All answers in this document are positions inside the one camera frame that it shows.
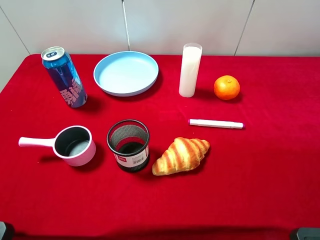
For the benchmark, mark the white marker pen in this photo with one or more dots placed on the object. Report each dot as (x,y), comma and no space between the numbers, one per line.
(216,123)

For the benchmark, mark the blue drink can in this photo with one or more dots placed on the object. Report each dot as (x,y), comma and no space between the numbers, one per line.
(62,71)

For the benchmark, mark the black mesh pen holder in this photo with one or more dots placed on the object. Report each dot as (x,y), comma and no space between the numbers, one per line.
(129,142)

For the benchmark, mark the orange mandarin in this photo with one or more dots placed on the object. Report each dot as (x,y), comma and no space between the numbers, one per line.
(226,87)

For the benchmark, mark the light blue plate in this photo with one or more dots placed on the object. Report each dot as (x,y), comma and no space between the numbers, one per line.
(126,73)

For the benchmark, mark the pink saucepan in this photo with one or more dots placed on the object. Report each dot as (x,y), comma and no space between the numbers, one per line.
(73,144)

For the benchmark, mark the croissant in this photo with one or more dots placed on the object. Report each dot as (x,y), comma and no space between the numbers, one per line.
(183,155)

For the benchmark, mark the tall glass of milk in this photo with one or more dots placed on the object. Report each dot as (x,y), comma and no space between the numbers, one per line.
(191,58)

